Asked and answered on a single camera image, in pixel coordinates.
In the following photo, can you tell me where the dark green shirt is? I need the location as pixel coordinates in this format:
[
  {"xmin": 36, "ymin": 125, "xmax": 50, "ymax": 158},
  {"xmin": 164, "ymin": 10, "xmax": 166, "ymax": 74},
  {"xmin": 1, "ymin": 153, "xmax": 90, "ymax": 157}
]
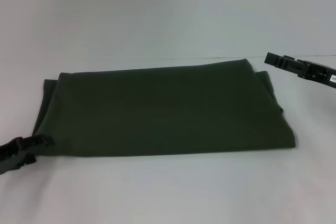
[{"xmin": 31, "ymin": 58, "xmax": 297, "ymax": 156}]

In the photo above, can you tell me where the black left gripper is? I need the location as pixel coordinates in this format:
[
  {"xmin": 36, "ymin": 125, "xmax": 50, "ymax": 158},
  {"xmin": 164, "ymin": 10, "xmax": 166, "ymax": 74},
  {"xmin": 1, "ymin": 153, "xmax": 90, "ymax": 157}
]
[{"xmin": 0, "ymin": 134, "xmax": 55, "ymax": 175}]

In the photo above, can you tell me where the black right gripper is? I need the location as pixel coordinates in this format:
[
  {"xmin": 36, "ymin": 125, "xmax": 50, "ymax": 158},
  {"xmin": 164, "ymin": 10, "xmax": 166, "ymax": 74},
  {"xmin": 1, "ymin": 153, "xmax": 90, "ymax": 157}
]
[{"xmin": 264, "ymin": 52, "xmax": 336, "ymax": 90}]

